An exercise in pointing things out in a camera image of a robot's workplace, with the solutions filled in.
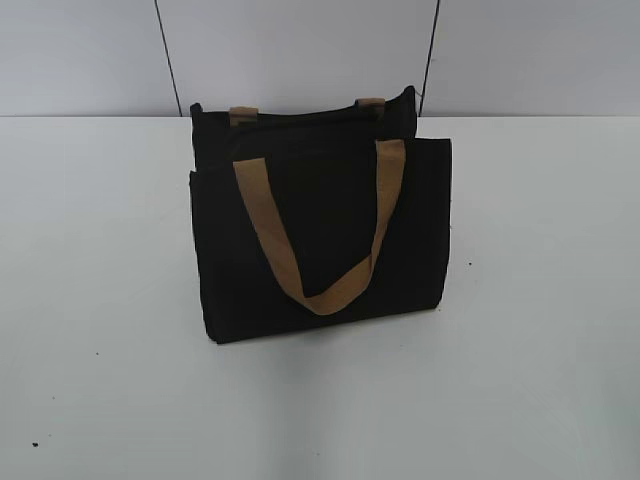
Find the black tote bag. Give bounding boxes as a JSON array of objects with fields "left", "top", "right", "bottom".
[{"left": 189, "top": 87, "right": 452, "bottom": 344}]

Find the tan front bag handle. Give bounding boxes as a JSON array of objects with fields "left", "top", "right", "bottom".
[{"left": 233, "top": 139, "right": 406, "bottom": 315}]

